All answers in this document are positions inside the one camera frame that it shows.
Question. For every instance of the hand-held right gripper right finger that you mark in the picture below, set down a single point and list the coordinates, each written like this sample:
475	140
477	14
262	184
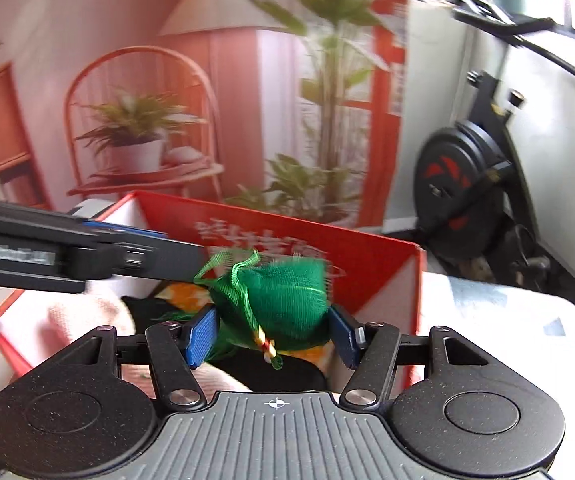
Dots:
345	342

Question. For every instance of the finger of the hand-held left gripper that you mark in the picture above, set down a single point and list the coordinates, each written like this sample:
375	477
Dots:
167	260
127	230

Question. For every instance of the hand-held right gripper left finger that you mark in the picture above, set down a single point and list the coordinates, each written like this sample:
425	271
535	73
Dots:
202	335

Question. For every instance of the orange floral quilted cloth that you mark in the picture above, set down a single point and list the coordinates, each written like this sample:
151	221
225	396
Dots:
187	297

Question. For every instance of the red strawberry print cardboard box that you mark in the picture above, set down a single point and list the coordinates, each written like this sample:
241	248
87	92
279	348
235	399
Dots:
367	260

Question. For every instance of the pink knitted cloth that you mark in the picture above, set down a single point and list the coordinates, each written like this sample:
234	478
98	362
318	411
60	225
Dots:
92	315

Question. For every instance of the white printed blanket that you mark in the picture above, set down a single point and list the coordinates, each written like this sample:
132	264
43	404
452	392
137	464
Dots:
492	310

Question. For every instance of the black exercise bike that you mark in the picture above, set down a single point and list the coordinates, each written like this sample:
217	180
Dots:
462	170

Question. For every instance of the wall poster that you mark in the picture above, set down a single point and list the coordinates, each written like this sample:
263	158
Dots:
117	35

